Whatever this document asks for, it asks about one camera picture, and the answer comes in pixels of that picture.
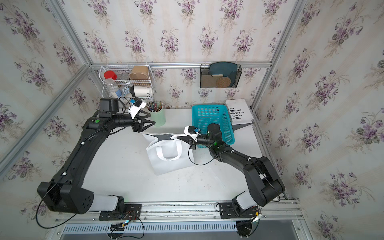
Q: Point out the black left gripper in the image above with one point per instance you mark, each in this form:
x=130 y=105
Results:
x=140 y=127

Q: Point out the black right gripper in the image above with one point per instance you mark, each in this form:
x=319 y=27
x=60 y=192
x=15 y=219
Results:
x=186 y=139

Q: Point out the white insulated delivery bag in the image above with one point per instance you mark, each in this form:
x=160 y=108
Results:
x=167 y=153

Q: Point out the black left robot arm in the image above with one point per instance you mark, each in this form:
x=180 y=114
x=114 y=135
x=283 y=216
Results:
x=64 y=192

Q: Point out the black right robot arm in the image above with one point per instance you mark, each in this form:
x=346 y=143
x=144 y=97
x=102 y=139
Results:
x=263 y=180

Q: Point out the green pencil cup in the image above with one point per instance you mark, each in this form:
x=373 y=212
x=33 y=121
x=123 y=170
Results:
x=157 y=113

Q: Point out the teal plastic basket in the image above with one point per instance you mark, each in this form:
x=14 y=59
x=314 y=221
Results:
x=203 y=115

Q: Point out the white paper cup black lid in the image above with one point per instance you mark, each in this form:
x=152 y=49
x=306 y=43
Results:
x=141 y=92

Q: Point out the clear glass jar blue label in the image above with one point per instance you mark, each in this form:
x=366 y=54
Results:
x=113 y=88

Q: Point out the white book black lettering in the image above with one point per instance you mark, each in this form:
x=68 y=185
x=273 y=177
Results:
x=239 y=112

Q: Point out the red lid jar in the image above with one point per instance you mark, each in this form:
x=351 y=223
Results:
x=110 y=75

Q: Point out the round woven rattan coaster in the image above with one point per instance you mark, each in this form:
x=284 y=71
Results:
x=223 y=82

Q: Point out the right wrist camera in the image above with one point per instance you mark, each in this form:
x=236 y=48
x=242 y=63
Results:
x=192 y=132

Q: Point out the white wire wall basket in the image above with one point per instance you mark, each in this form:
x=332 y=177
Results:
x=123 y=80

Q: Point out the black mesh wall organizer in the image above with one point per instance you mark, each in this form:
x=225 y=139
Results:
x=210 y=73

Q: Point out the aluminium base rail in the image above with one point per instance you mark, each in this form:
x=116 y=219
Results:
x=204 y=211

